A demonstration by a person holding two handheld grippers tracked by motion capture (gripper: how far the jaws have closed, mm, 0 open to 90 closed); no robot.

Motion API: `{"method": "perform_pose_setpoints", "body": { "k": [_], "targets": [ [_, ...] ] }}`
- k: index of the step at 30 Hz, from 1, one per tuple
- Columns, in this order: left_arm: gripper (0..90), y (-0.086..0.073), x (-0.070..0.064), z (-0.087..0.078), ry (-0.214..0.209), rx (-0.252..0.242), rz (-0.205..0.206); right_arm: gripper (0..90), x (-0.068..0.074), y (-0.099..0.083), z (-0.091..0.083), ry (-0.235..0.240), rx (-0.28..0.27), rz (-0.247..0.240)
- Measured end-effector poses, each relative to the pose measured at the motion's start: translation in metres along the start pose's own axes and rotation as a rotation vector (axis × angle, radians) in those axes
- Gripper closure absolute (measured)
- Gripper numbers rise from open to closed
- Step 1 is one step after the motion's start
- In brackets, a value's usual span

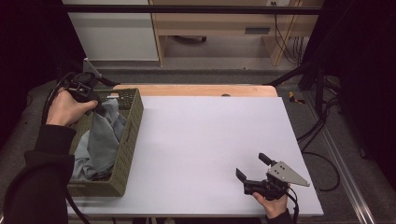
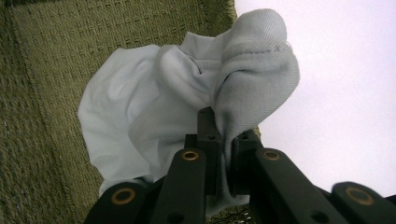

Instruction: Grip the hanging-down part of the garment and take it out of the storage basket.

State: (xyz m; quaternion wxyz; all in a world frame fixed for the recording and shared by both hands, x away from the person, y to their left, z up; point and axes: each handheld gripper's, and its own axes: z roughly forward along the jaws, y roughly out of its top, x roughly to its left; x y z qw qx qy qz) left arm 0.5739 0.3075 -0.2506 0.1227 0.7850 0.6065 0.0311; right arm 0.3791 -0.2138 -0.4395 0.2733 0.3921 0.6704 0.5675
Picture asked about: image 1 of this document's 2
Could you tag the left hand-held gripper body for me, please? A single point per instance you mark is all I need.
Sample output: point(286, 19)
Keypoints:
point(81, 84)

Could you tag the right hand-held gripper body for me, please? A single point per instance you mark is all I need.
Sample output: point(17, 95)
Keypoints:
point(274, 183)

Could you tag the grey-blue cloth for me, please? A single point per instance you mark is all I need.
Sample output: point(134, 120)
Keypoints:
point(101, 143)

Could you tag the olive green woven basket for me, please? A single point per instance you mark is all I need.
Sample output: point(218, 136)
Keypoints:
point(129, 130)

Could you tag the person's right hand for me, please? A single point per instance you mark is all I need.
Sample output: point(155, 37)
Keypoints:
point(274, 205)

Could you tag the person's left hand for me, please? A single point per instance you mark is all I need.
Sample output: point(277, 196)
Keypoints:
point(66, 109)

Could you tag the white table board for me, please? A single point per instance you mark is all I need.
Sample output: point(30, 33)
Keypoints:
point(202, 149)

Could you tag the white cabinet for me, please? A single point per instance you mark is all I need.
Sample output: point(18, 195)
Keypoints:
point(113, 34)

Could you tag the black curtain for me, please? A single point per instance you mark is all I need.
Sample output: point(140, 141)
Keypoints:
point(364, 62)
point(28, 46)

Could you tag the yellow and black tool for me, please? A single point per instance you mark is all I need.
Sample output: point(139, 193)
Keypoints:
point(294, 98)

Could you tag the black metal stand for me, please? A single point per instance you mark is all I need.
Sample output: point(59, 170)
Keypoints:
point(311, 77)

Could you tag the wooden table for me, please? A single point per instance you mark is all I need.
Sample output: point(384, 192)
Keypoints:
point(193, 90)

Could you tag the black horizontal bar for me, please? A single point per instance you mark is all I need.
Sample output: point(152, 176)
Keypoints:
point(186, 9)

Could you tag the light wooden desk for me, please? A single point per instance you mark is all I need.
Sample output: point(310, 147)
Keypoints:
point(218, 23)

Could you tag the metal floor rail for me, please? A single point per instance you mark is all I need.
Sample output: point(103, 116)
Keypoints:
point(345, 177)

